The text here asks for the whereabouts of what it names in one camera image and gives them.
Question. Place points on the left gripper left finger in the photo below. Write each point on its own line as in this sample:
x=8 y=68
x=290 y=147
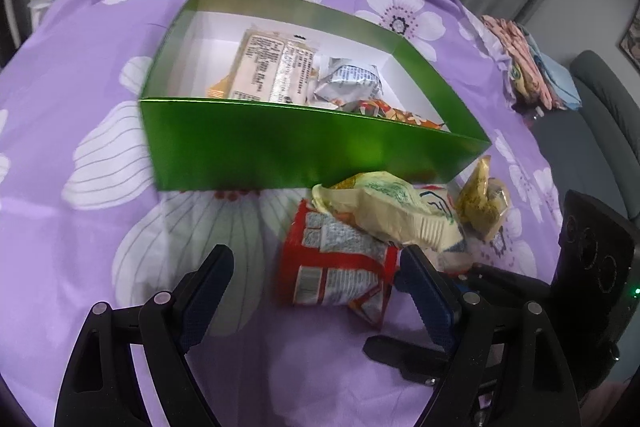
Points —
x=100 y=386

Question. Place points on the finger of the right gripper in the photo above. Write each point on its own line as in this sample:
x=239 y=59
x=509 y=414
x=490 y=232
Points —
x=416 y=364

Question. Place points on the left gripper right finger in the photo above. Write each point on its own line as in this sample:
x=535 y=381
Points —
x=533 y=386

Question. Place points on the gold snack pack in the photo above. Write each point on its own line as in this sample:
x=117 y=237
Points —
x=483 y=201

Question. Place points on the white blue red snack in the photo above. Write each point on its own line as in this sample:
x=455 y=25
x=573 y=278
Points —
x=325 y=262

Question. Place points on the green white rice snack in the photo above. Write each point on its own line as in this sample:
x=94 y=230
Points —
x=388 y=208

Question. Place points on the silver white snack pouch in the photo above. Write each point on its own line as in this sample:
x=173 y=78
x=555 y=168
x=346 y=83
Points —
x=343 y=81

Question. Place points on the orange cracker snack pack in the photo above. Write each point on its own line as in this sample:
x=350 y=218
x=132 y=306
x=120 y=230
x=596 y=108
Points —
x=220 y=89

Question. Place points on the beige text label snack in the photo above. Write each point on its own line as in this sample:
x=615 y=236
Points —
x=272 y=67

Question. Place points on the grey sofa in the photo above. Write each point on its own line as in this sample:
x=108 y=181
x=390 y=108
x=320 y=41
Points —
x=595 y=149

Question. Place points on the purple floral tablecloth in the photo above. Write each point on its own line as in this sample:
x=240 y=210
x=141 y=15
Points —
x=82 y=221

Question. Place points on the folded pink cloth pile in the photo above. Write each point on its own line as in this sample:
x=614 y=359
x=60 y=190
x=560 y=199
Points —
x=535 y=77

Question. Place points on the colourful orange snack pack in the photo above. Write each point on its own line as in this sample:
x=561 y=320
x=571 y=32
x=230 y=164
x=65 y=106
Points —
x=379 y=109

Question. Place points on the green cardboard box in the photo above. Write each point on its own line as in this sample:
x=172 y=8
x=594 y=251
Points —
x=200 y=144

